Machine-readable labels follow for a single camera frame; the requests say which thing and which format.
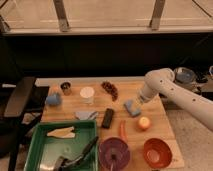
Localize blue yellow sponge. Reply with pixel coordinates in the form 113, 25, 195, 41
124, 99, 141, 117

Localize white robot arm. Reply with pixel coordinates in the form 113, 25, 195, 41
136, 68, 213, 132

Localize yellow red apple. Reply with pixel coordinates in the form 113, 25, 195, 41
138, 117, 151, 131

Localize orange carrot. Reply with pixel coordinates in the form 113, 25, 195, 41
119, 120, 127, 143

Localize black rectangular block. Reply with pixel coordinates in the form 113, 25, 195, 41
101, 108, 114, 129

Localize bunch of dark grapes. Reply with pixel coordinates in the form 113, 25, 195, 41
101, 81, 118, 101

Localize metal bowl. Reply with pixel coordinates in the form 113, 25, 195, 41
174, 67, 196, 90

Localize white cup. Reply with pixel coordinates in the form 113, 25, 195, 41
80, 87, 95, 104

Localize orange bowl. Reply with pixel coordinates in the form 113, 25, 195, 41
143, 138, 172, 169

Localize purple bowl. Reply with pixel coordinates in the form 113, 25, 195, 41
98, 137, 130, 171

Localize light blue cloth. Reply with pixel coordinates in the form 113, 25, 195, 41
75, 111, 98, 120

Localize small metal cup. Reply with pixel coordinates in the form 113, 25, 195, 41
60, 82, 71, 96

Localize green plastic bin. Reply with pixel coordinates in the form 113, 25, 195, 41
24, 120, 97, 171

